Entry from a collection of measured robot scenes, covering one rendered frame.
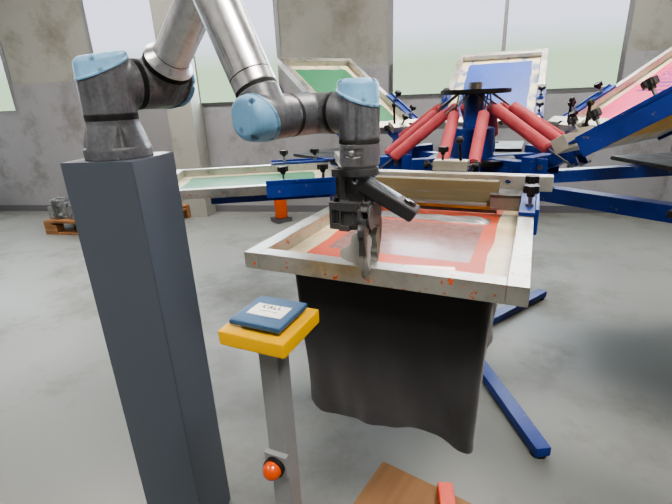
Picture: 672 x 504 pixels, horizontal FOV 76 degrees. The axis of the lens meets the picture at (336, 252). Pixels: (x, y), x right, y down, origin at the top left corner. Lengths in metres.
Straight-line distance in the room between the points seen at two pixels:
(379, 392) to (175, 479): 0.70
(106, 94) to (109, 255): 0.37
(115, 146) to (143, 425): 0.77
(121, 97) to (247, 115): 0.46
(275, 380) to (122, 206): 0.55
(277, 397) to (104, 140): 0.68
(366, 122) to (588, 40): 4.56
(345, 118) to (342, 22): 4.32
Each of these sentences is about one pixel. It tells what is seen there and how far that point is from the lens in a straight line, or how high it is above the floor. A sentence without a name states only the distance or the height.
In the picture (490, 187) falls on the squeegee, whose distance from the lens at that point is 1.36.
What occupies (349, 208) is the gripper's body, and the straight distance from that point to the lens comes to 0.80.
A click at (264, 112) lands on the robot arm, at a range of 0.72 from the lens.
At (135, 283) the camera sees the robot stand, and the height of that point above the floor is 0.91.
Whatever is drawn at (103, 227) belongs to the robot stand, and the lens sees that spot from 1.15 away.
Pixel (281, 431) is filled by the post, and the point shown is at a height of 0.73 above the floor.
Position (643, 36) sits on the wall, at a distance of 5.45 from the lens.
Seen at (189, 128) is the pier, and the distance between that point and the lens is 5.32.
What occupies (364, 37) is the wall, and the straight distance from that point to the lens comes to 5.04.
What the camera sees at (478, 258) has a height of 0.96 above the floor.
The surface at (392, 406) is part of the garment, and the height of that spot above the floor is 0.60.
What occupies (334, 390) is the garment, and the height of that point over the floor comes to 0.60.
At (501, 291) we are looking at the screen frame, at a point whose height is 0.99.
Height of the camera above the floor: 1.32
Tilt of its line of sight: 20 degrees down
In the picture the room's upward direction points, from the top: 2 degrees counter-clockwise
